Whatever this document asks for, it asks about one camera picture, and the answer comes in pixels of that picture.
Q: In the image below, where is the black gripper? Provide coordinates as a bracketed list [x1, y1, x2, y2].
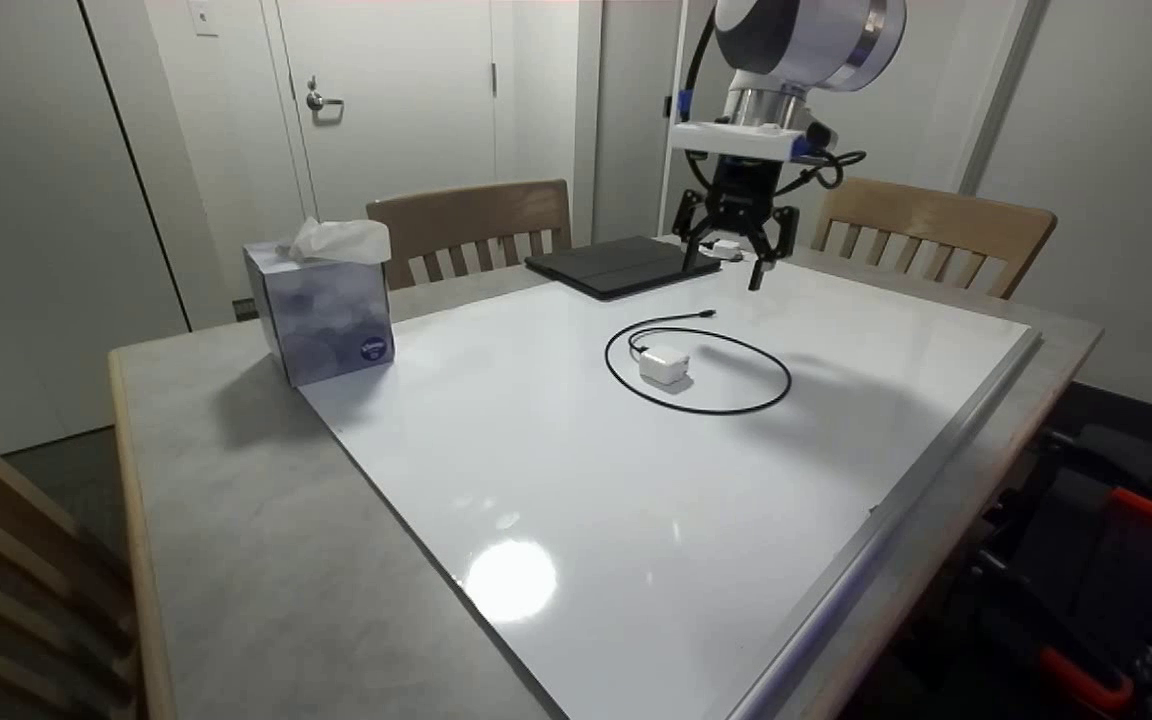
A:
[671, 153, 803, 296]

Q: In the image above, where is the white charger adapter brick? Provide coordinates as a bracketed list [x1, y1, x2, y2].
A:
[638, 344, 693, 391]

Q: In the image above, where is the long black charger cable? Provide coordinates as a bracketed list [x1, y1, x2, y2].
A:
[600, 306, 797, 420]

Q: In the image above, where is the black closed laptop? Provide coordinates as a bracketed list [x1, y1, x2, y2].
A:
[524, 233, 724, 306]

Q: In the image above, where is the wooden slat-back chair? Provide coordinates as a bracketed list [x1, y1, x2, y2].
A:
[809, 176, 1059, 306]
[366, 176, 577, 292]
[0, 406, 147, 720]

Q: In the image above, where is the plain white side door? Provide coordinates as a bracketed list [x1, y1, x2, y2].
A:
[853, 0, 993, 197]

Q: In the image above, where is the large white whiteboard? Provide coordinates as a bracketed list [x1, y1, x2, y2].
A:
[297, 254, 1044, 720]

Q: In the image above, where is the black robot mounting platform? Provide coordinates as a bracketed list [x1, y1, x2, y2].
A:
[853, 386, 1152, 720]

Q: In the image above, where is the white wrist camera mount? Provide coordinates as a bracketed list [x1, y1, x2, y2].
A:
[670, 121, 814, 161]

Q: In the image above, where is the black robot wrist cable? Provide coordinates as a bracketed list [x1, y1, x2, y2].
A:
[659, 12, 871, 204]

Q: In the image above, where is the white door with lever handle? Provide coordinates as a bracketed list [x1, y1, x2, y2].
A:
[266, 0, 585, 255]

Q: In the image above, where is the metal door lever handle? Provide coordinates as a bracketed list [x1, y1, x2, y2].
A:
[300, 78, 348, 131]

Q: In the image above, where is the orange handled black clamp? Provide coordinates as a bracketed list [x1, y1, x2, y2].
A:
[1107, 485, 1152, 534]
[1034, 643, 1142, 711]

